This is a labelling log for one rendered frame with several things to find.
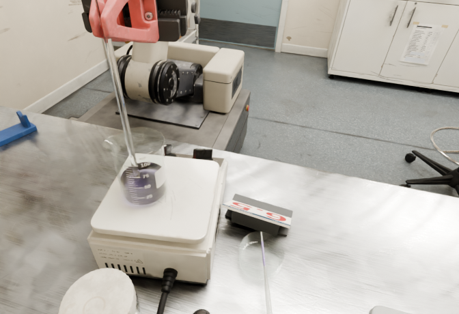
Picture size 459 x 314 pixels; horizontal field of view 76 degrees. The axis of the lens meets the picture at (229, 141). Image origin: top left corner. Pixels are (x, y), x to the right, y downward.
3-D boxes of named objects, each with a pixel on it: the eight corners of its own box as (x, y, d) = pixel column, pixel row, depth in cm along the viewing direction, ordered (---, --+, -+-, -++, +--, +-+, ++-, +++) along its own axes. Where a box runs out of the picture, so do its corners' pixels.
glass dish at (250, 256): (263, 234, 40) (266, 224, 38) (290, 267, 36) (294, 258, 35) (229, 252, 37) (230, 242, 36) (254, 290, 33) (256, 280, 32)
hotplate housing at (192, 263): (151, 163, 50) (145, 124, 45) (227, 170, 49) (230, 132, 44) (89, 295, 32) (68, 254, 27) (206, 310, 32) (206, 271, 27)
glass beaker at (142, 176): (172, 177, 36) (167, 121, 31) (168, 211, 31) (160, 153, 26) (121, 177, 35) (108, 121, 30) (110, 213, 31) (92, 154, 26)
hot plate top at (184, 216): (131, 156, 39) (130, 151, 38) (220, 166, 38) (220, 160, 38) (87, 233, 29) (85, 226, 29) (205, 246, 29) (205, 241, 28)
